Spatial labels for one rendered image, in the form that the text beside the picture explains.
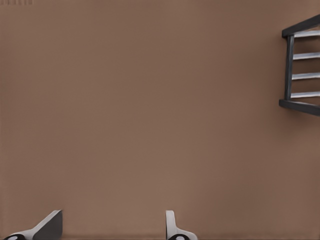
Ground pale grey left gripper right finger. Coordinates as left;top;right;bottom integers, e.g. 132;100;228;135
165;210;198;240

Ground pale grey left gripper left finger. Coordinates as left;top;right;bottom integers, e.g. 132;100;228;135
1;209;63;240

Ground black shoe rack silver bars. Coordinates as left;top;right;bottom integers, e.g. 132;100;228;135
278;13;320;116

